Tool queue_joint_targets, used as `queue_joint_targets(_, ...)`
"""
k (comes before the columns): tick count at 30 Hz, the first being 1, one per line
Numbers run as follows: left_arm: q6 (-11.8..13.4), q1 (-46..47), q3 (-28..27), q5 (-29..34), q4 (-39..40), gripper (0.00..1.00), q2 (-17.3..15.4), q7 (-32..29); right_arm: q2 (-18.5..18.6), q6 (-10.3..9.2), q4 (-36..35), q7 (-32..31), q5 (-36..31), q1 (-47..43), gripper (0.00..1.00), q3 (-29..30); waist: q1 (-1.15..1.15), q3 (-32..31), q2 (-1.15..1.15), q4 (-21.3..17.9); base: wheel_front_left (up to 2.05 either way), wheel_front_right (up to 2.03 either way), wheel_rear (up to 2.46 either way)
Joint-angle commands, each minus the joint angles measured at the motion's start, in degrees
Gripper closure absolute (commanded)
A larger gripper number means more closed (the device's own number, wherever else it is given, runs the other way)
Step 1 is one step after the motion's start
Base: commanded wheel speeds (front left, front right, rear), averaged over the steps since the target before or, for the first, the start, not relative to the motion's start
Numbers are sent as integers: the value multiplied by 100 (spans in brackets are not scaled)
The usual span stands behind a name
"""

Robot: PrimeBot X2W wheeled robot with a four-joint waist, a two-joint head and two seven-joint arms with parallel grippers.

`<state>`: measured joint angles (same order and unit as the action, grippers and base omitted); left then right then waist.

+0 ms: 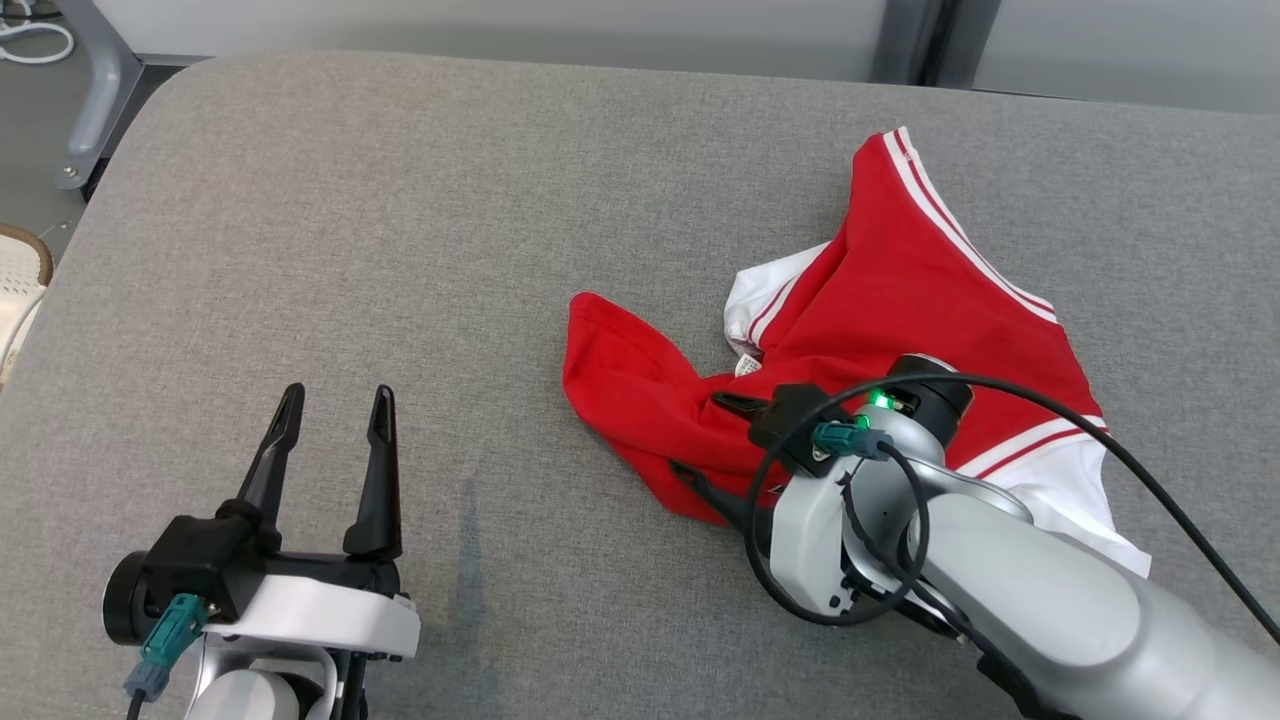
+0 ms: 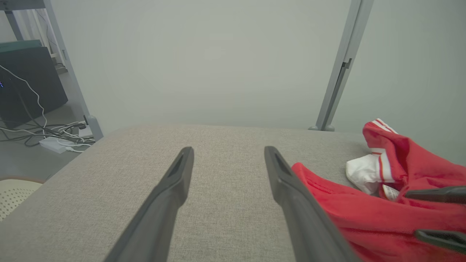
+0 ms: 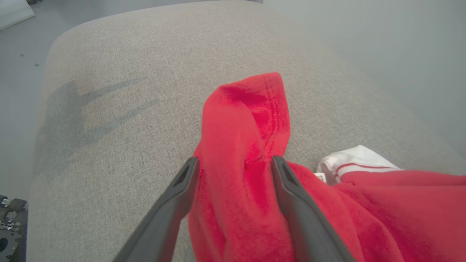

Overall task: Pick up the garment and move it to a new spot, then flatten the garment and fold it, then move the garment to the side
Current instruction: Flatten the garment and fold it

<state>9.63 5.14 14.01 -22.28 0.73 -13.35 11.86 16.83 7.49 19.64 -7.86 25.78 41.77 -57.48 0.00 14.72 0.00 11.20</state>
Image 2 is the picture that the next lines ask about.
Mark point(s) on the black box case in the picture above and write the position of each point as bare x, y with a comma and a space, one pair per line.
32, 83

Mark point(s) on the beige perforated chair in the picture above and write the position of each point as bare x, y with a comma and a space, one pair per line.
14, 196

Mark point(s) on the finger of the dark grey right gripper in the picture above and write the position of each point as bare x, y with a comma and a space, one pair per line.
440, 195
447, 240

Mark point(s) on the dark green panel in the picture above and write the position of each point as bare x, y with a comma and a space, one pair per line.
18, 45

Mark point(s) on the white power strip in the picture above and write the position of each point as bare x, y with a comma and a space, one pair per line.
54, 145

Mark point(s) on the red t-shirt with white sleeves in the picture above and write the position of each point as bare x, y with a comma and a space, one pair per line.
364, 218

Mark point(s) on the grey metal partition post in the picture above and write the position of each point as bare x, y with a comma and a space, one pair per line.
347, 47

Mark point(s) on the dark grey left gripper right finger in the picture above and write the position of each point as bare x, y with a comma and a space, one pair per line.
302, 229

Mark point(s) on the black power plug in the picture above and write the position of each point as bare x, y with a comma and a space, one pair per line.
82, 125

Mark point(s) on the grey metal frame with foot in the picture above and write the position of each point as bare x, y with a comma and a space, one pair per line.
95, 129

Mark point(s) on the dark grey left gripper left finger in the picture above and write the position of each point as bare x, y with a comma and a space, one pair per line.
156, 225

